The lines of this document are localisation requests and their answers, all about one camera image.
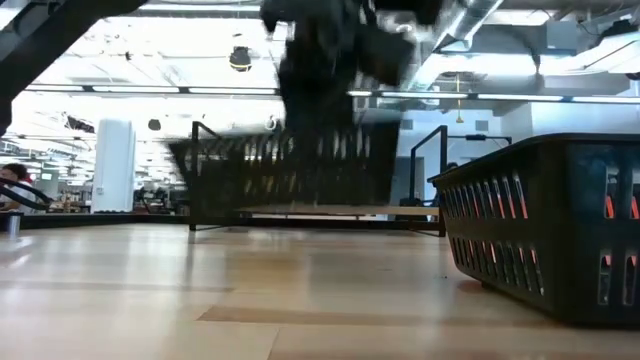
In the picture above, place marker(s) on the person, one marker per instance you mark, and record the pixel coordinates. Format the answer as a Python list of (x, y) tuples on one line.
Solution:
[(15, 172)]

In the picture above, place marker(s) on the white building column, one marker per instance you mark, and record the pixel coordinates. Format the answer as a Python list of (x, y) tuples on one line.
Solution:
[(114, 170)]

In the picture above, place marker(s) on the black plastic basket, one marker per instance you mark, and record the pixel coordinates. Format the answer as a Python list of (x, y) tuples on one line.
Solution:
[(220, 190), (565, 225)]

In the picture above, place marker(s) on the long ceiling light strip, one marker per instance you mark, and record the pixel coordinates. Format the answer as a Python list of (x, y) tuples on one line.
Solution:
[(520, 97)]

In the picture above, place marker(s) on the black metal frame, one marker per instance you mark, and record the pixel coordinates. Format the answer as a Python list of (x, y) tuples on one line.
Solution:
[(475, 137)]

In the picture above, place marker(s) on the black curved tube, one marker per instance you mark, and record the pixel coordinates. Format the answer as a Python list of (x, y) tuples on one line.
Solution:
[(30, 191)]

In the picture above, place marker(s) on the silver metal post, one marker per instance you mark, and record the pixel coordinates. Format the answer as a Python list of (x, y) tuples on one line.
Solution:
[(13, 222)]

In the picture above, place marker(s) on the black frame wooden shelf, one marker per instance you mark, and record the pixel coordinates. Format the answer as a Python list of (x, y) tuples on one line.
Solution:
[(340, 211)]

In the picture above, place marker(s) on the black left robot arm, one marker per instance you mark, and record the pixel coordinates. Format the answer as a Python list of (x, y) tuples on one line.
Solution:
[(45, 50)]

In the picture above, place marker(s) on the spiral silver air duct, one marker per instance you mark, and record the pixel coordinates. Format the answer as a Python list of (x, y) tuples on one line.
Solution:
[(475, 15)]

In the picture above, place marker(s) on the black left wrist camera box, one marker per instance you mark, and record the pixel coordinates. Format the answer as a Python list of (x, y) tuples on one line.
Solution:
[(385, 55)]

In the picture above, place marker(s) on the round black ceiling device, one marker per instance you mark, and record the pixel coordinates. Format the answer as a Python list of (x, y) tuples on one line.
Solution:
[(154, 125)]

